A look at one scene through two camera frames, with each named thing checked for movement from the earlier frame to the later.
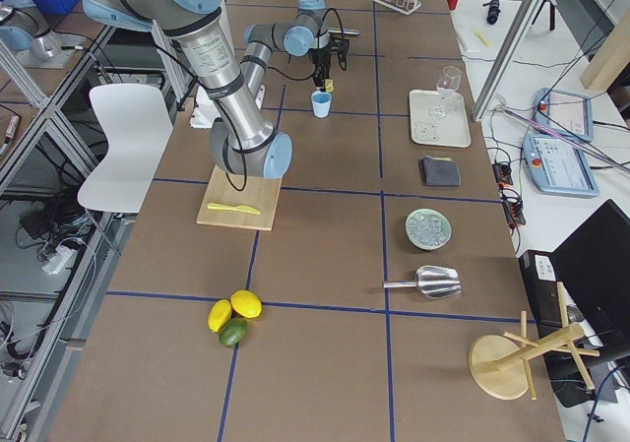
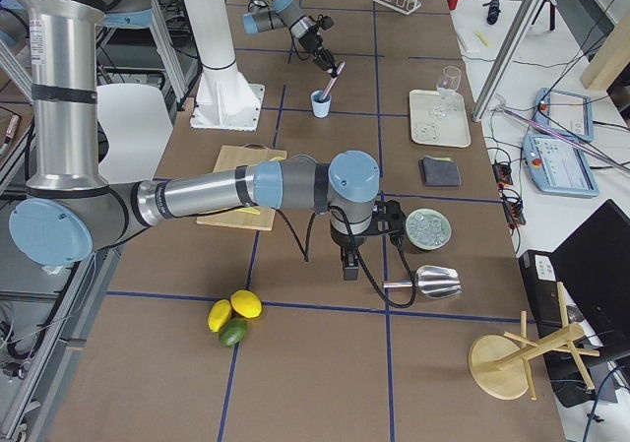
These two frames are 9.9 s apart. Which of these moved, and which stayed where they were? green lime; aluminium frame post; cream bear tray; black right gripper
Moved: black right gripper
Stayed: green lime; cream bear tray; aluminium frame post
